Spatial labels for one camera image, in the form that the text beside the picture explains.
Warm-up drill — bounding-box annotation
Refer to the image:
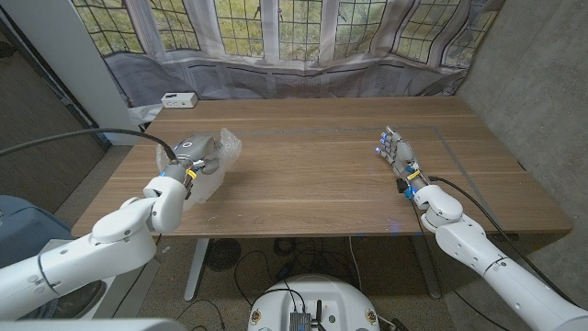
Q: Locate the thin black right camera cable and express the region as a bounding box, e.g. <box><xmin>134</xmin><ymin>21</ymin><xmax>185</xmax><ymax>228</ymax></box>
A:
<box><xmin>410</xmin><ymin>195</ymin><xmax>502</xmax><ymax>331</ymax></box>

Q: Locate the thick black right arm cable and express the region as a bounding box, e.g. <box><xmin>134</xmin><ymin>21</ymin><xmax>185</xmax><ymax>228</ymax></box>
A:
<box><xmin>427</xmin><ymin>176</ymin><xmax>580</xmax><ymax>307</ymax></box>

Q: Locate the white box on table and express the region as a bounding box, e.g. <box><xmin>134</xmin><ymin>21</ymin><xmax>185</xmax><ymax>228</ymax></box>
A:
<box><xmin>160</xmin><ymin>92</ymin><xmax>199</xmax><ymax>109</ymax></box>

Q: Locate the small grey torso box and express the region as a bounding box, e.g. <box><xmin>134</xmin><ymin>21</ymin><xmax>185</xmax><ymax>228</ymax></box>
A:
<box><xmin>288</xmin><ymin>311</ymin><xmax>312</xmax><ymax>331</ymax></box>

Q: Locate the person leg in jeans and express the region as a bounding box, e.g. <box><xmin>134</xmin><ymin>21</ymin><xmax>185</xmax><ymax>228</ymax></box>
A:
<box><xmin>17</xmin><ymin>298</ymin><xmax>61</xmax><ymax>321</ymax></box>

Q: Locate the white table leg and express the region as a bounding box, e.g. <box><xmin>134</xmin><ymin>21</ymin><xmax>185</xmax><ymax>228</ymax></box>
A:
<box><xmin>183</xmin><ymin>237</ymin><xmax>211</xmax><ymax>302</ymax></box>

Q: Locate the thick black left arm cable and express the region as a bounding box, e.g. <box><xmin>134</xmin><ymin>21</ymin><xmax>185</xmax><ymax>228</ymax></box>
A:
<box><xmin>0</xmin><ymin>127</ymin><xmax>179</xmax><ymax>162</ymax></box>

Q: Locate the grey table leg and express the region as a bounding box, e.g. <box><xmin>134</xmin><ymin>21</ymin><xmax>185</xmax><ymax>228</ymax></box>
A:
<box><xmin>410</xmin><ymin>234</ymin><xmax>443</xmax><ymax>301</ymax></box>

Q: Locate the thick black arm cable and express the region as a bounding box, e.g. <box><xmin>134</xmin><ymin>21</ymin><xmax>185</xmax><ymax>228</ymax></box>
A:
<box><xmin>0</xmin><ymin>127</ymin><xmax>179</xmax><ymax>162</ymax></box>
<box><xmin>427</xmin><ymin>176</ymin><xmax>580</xmax><ymax>307</ymax></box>

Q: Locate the black shoe with yellow patch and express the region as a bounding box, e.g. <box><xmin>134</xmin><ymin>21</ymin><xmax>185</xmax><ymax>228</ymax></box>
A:
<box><xmin>57</xmin><ymin>280</ymin><xmax>107</xmax><ymax>319</ymax></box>

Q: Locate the printed window backdrop cloth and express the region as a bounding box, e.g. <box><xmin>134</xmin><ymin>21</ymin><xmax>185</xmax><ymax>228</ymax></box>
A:
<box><xmin>71</xmin><ymin>0</ymin><xmax>506</xmax><ymax>108</ymax></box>

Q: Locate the black floor cable tangle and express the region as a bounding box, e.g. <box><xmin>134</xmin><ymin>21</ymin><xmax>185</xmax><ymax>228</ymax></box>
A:
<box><xmin>232</xmin><ymin>236</ymin><xmax>364</xmax><ymax>308</ymax></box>

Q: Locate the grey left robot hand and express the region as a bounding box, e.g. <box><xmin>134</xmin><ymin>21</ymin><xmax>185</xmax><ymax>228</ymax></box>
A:
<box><xmin>172</xmin><ymin>133</ymin><xmax>224</xmax><ymax>176</ymax></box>

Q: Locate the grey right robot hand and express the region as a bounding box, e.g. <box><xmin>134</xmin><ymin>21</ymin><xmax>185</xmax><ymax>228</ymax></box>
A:
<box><xmin>374</xmin><ymin>125</ymin><xmax>426</xmax><ymax>190</ymax></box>

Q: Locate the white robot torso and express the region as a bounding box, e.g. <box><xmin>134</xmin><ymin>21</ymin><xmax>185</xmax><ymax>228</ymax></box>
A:
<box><xmin>246</xmin><ymin>274</ymin><xmax>381</xmax><ymax>331</ymax></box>

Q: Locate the clear bubble wrap sheet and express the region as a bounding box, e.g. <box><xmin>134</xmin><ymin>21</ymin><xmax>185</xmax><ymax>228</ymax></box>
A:
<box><xmin>154</xmin><ymin>127</ymin><xmax>243</xmax><ymax>212</ymax></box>

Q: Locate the round black floor fan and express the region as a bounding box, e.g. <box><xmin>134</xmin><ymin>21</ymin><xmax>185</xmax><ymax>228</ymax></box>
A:
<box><xmin>205</xmin><ymin>237</ymin><xmax>243</xmax><ymax>272</ymax></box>

